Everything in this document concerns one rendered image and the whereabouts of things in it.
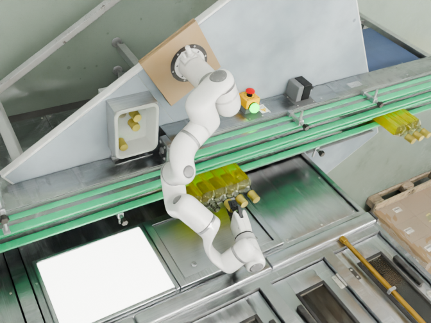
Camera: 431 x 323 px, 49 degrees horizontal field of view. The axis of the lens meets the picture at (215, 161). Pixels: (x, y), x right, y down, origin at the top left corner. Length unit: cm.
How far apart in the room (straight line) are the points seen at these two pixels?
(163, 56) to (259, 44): 45
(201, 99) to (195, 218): 38
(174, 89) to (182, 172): 48
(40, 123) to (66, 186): 72
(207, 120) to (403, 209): 447
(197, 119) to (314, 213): 85
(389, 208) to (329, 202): 354
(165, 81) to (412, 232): 422
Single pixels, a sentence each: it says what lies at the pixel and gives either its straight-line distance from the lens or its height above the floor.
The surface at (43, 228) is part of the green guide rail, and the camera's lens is 185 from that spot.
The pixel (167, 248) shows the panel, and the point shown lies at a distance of 187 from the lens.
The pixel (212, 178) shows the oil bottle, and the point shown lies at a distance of 193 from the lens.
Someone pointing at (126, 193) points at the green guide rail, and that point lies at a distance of 183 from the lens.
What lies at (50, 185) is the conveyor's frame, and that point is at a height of 82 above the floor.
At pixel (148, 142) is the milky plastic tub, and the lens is 192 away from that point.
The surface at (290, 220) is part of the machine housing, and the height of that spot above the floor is 121.
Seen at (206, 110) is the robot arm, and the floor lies 112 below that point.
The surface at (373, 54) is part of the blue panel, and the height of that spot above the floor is 60.
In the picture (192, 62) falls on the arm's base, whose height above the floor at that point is 84.
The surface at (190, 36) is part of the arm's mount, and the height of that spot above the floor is 77.
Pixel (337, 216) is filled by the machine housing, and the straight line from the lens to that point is 219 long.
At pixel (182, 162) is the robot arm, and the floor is 119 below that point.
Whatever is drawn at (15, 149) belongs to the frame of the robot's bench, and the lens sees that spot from 198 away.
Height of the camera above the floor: 214
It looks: 37 degrees down
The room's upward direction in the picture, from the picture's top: 140 degrees clockwise
